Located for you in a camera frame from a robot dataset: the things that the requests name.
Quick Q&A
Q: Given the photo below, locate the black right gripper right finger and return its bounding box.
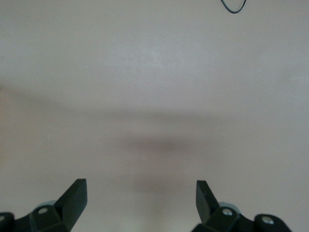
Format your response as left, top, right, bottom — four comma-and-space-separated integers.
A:
192, 180, 292, 232

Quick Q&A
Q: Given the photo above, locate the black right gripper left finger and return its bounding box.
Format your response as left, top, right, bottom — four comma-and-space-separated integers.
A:
0, 178, 87, 232

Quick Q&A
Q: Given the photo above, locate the thin black cable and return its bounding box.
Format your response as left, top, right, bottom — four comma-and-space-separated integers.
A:
220, 0, 247, 14

